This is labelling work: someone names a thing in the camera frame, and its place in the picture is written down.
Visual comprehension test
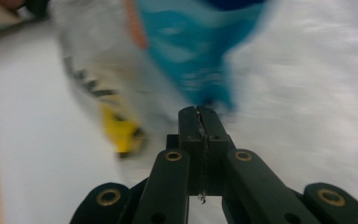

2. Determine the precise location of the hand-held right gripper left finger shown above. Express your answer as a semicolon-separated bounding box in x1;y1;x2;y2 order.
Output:
177;105;206;198

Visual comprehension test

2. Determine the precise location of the translucent white plastic bag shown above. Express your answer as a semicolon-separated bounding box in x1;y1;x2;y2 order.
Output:
48;0;358;216

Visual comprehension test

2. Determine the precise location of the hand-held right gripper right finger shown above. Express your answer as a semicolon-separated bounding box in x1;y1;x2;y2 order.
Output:
197;105;235;198

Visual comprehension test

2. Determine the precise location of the blue food packet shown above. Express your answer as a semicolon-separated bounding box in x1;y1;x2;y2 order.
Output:
124;0;269;110

